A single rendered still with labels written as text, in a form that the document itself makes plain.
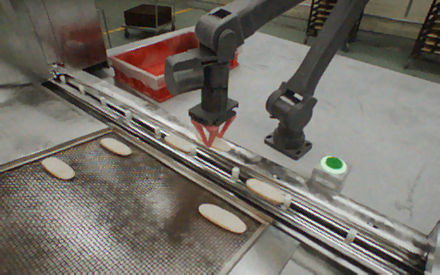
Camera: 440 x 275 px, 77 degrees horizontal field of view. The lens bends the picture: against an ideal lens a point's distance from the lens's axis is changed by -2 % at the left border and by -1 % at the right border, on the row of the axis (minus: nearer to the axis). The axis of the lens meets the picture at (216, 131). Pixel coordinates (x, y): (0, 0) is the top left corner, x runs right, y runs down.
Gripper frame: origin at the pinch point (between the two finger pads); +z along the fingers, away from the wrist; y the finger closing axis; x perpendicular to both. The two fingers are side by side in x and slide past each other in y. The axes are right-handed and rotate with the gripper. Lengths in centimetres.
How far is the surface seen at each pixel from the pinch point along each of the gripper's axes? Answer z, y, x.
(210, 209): 3.5, 14.0, 10.6
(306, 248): 11.8, 4.0, 27.8
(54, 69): 5, 0, -79
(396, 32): 68, -444, -16
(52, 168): 1.9, 28.3, -21.1
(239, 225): 3.8, 13.3, 16.9
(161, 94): 8.4, -18.0, -38.3
